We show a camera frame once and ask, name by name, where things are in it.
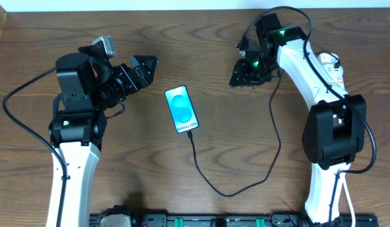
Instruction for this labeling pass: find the black charger cable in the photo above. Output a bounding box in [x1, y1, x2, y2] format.
[186, 51, 341, 199]

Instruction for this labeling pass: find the white power strip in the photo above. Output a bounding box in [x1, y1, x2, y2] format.
[317, 52, 348, 96]

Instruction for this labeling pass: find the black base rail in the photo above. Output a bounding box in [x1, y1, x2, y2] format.
[89, 204, 380, 227]

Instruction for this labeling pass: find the blue Galaxy smartphone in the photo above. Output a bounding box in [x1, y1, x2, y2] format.
[164, 85, 199, 134]

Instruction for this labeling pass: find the white power strip cord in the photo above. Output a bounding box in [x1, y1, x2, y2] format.
[338, 118, 358, 227]

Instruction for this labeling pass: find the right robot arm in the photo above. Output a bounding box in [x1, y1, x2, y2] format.
[229, 9, 372, 226]

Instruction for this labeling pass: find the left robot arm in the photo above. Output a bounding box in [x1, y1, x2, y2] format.
[46, 44, 158, 226]

